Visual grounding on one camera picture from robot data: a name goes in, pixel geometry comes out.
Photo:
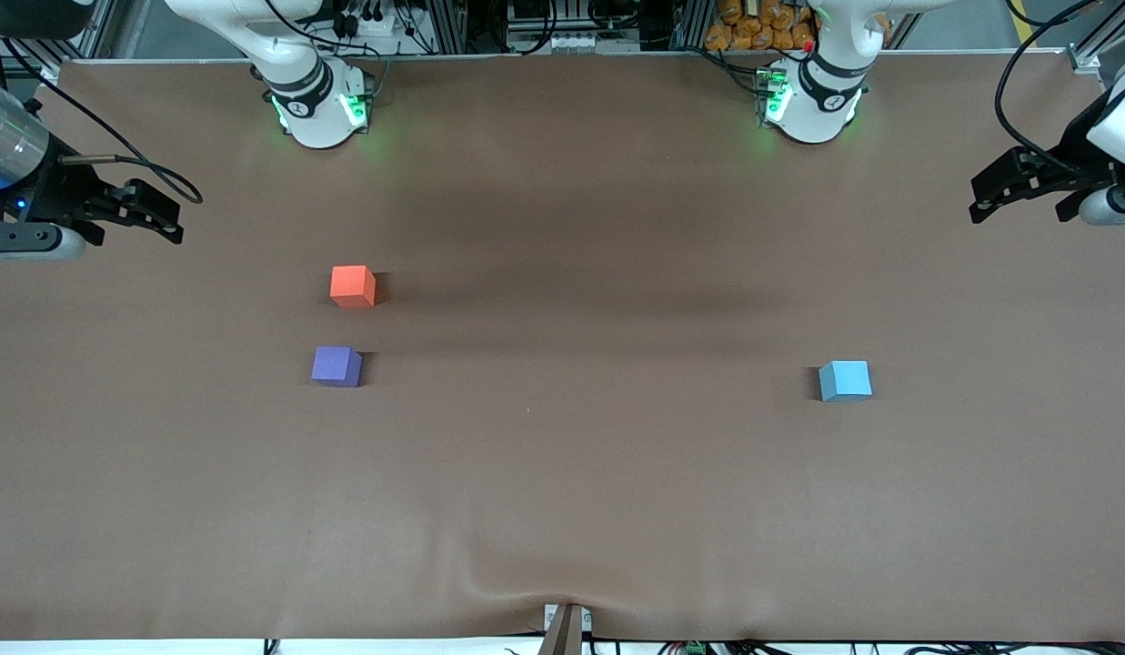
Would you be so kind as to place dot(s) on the aluminium frame profile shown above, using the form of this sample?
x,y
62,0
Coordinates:
x,y
1094,50
444,23
98,27
692,23

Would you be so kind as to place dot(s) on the purple foam block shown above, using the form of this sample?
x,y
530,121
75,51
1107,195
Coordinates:
x,y
335,366

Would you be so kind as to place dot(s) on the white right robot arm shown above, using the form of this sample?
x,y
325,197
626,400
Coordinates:
x,y
316,114

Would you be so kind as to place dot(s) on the white power strip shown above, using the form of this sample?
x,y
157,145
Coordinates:
x,y
380,32

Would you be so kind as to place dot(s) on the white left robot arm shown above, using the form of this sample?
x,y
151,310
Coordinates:
x,y
812,109

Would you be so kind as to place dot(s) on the blue foam block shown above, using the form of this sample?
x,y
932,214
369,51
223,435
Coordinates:
x,y
844,380

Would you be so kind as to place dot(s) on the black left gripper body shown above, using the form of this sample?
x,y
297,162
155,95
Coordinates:
x,y
1068,156

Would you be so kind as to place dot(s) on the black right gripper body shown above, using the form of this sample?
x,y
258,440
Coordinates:
x,y
55,193

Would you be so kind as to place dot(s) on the bag of orange items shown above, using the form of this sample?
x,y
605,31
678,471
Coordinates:
x,y
753,23

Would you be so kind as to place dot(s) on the white terminal block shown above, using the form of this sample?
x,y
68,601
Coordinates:
x,y
576,41

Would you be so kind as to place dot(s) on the orange foam block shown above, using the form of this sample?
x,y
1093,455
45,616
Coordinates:
x,y
351,284

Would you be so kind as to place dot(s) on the brown table cover sheet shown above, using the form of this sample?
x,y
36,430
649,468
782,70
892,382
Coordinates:
x,y
617,455

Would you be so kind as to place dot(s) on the brown table edge clamp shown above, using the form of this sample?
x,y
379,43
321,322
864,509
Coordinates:
x,y
562,632

